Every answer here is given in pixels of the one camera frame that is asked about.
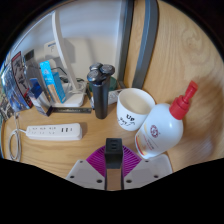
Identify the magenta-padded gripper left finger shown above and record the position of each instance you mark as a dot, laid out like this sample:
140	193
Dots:
83	173

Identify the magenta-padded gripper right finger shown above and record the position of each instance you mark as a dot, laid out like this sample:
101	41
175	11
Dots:
143	171

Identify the black charger block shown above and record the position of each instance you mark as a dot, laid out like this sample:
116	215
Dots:
114	155

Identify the white bottle with red cap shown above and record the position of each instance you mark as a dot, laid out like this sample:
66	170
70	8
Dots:
160	130

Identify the white power strip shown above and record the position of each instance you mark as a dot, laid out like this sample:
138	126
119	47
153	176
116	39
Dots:
53	131

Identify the white mug with black print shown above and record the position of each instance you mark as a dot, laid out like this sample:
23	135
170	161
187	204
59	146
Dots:
131	111

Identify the black ruler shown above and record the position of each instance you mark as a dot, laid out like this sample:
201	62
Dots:
71	110

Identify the black electric shaver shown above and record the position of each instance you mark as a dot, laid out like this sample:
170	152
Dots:
101	96

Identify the small white case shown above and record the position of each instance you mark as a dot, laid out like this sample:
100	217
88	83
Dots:
115	96

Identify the green round tin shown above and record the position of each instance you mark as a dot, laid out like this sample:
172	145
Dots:
112	83

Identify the light blue sunscreen package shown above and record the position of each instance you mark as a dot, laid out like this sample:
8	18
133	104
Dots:
53	83

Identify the green tree figure set box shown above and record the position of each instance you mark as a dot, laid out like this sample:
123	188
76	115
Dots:
5	106

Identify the blue robot model kit box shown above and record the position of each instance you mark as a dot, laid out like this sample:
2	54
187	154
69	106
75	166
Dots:
18	83

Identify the white desk lamp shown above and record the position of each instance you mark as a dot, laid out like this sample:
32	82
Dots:
65	56

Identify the dark grey metal frame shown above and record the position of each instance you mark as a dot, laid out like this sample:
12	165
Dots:
146	43

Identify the white wall outlet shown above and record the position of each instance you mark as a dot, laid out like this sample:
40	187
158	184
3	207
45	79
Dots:
51	48

